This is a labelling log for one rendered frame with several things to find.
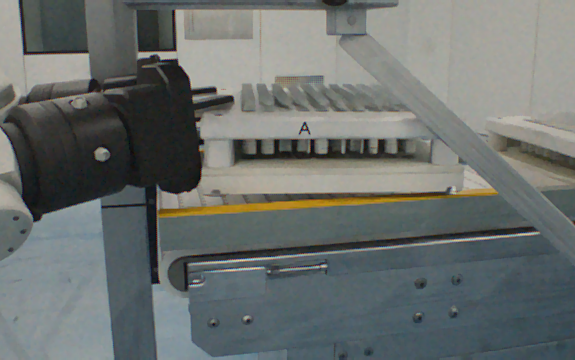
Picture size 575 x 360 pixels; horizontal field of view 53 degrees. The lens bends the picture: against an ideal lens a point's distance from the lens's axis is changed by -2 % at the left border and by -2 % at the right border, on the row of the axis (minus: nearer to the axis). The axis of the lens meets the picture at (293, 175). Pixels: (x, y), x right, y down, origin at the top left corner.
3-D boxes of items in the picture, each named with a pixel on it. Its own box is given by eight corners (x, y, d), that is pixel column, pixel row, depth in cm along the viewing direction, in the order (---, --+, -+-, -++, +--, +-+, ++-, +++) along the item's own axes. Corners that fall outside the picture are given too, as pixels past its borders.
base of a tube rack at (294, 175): (396, 140, 79) (397, 123, 78) (463, 191, 55) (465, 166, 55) (212, 141, 77) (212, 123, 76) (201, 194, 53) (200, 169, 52)
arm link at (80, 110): (144, 60, 57) (22, 77, 49) (202, 56, 50) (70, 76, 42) (163, 184, 60) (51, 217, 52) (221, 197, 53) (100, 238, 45)
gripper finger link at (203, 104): (239, 103, 58) (187, 115, 54) (219, 103, 60) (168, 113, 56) (237, 87, 57) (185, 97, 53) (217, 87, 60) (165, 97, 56)
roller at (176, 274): (168, 295, 53) (166, 260, 52) (163, 210, 78) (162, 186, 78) (206, 291, 54) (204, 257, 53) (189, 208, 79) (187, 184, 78)
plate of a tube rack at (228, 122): (398, 103, 78) (399, 88, 77) (468, 139, 54) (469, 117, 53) (211, 103, 75) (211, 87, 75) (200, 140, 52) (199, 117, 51)
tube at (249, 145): (255, 175, 58) (256, 99, 56) (256, 178, 57) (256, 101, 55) (242, 175, 58) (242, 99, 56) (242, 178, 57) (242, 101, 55)
